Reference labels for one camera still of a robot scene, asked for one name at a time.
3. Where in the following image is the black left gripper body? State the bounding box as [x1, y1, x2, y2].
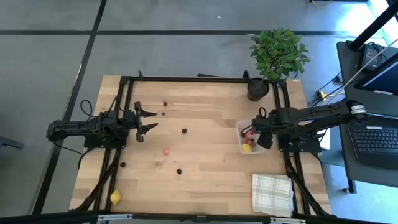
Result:
[133, 104, 146, 144]

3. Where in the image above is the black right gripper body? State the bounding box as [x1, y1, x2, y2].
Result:
[251, 113, 278, 135]

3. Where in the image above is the clear plastic tupperware container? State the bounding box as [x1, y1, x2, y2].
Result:
[235, 119, 269, 156]

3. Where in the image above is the checked kitchen cloth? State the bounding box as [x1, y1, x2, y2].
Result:
[251, 173, 295, 218]

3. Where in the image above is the green potted plant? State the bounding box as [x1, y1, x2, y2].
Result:
[247, 27, 311, 102]

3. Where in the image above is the dark side desk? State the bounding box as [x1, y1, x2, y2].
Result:
[336, 40, 398, 189]

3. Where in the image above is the black laptop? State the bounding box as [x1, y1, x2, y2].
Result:
[348, 52, 398, 171]

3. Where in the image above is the black power adapter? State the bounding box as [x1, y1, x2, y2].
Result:
[361, 42, 386, 72]

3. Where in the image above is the black pole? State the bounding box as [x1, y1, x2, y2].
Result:
[349, 0, 398, 51]

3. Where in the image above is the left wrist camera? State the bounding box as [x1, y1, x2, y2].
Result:
[119, 111, 136, 129]

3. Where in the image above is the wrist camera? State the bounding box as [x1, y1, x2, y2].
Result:
[256, 132, 275, 150]
[119, 111, 136, 129]

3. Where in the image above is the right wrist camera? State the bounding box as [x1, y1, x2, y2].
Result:
[256, 132, 275, 150]

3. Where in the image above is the black aluminium table frame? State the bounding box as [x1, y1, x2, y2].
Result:
[74, 70, 332, 224]

